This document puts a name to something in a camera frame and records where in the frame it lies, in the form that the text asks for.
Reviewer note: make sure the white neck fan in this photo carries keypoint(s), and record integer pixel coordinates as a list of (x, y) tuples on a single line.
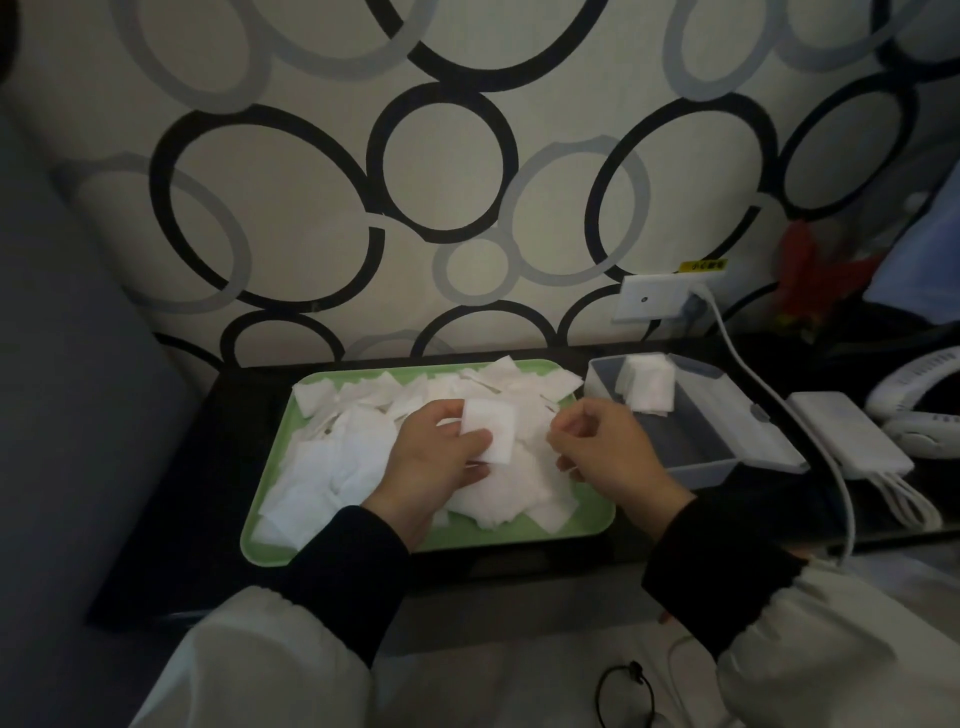
[(922, 439)]

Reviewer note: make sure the green plastic tray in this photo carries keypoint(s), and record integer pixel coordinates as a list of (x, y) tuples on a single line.
[(270, 555)]

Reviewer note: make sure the white power bank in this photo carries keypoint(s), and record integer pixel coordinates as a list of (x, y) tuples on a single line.
[(847, 431)]

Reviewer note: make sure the blue curtain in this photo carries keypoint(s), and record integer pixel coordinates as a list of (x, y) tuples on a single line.
[(926, 262)]

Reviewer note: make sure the yellow warning sticker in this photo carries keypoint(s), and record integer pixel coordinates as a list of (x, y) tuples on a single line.
[(703, 265)]

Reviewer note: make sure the person's right hand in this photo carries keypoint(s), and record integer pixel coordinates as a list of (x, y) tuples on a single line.
[(615, 457)]

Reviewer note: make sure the person's right forearm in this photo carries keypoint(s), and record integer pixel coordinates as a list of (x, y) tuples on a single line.
[(735, 577)]

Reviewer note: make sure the red decoration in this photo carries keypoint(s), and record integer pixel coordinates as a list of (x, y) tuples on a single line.
[(799, 277)]

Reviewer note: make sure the person's left forearm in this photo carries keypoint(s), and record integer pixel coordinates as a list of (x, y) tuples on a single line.
[(330, 592)]

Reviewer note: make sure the white wall socket plate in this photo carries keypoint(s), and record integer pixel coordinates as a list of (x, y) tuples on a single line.
[(645, 298)]

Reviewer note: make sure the person's left hand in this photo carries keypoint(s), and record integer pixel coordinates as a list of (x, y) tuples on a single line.
[(427, 465)]

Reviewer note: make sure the grey upholstered sofa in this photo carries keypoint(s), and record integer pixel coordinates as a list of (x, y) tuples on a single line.
[(67, 450)]

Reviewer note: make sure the pile of white cotton pads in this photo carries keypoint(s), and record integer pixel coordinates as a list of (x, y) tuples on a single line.
[(322, 487)]

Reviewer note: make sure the clear plastic box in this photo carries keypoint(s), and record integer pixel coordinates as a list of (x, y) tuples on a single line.
[(690, 450)]

